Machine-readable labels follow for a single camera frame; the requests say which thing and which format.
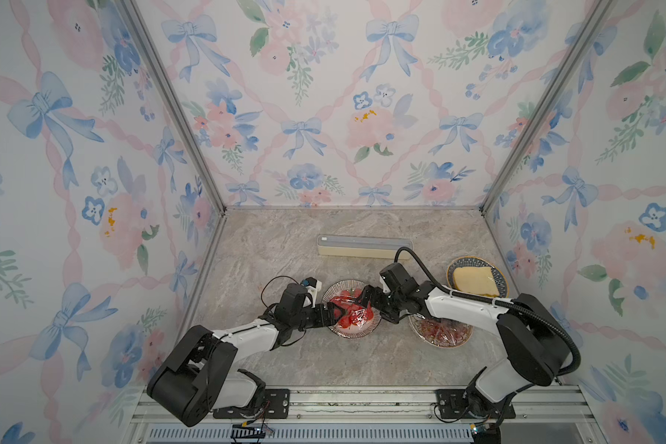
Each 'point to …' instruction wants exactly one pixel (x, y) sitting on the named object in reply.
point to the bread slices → (477, 279)
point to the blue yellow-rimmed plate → (475, 261)
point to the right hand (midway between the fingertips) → (364, 306)
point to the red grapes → (444, 333)
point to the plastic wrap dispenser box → (361, 246)
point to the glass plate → (360, 320)
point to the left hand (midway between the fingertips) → (339, 313)
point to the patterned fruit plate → (439, 332)
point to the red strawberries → (358, 315)
